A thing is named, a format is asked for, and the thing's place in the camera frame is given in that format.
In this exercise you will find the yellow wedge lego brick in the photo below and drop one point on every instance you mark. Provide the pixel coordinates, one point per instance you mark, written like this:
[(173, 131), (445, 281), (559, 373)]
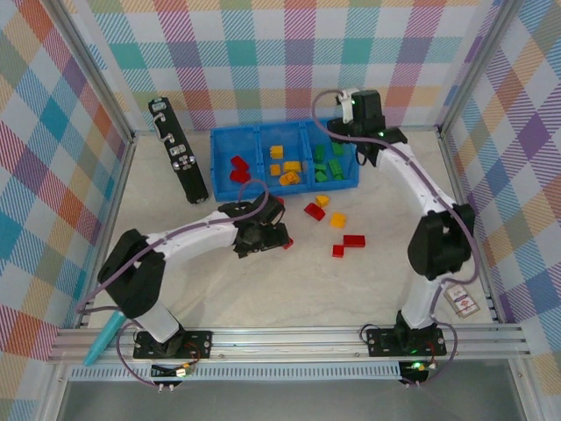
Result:
[(323, 201)]

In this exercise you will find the teal marker pen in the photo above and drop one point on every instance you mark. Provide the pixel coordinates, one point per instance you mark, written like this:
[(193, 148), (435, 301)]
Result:
[(103, 342)]

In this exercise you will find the blue three-compartment bin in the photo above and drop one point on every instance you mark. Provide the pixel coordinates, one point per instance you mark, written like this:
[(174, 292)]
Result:
[(223, 144)]

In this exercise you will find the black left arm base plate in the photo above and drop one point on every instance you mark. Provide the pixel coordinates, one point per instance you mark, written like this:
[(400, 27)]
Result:
[(197, 344)]

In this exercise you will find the small yellow lego brick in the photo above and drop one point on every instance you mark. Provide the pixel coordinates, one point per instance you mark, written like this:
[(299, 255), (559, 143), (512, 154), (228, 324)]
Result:
[(274, 169)]

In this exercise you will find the aluminium back frame rail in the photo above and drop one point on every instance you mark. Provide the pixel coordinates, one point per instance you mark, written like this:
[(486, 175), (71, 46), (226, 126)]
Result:
[(421, 128)]

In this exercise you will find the long orange lego brick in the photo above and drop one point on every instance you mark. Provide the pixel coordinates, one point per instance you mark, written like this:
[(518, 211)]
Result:
[(292, 166), (289, 178)]

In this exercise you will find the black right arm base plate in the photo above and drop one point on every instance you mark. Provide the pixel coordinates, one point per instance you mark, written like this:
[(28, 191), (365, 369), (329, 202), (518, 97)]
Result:
[(381, 342)]

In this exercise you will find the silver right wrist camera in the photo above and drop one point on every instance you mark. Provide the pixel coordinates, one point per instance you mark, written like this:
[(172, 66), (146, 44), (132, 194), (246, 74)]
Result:
[(347, 107)]

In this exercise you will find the aluminium frame post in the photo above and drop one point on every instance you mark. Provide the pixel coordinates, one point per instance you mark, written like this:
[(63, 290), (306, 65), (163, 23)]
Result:
[(477, 66), (87, 66)]

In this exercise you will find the red rounded lego brick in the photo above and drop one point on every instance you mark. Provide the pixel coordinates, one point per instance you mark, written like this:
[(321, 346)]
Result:
[(314, 211)]

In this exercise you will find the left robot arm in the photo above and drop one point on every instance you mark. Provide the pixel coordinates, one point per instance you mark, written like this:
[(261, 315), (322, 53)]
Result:
[(197, 234)]

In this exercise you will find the aluminium side frame rail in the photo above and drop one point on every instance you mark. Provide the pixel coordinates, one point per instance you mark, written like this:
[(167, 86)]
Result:
[(451, 175), (125, 175)]

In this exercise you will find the green rounded lego brick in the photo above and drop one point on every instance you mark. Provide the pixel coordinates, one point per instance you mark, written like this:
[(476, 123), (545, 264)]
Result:
[(321, 177)]

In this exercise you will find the small card tag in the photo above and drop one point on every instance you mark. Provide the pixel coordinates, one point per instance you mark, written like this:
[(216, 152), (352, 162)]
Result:
[(462, 302)]

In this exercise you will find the aluminium front frame rail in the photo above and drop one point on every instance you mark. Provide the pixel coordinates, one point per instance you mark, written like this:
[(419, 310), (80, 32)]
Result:
[(285, 346)]

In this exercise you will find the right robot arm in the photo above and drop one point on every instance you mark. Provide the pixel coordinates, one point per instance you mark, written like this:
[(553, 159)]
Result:
[(412, 175)]

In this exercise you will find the long red lego brick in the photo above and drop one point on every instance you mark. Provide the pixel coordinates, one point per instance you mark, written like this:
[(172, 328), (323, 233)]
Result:
[(240, 174), (237, 160), (354, 240), (288, 242)]

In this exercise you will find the black hard case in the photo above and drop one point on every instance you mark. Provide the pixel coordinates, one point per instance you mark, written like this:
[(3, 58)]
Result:
[(186, 166)]

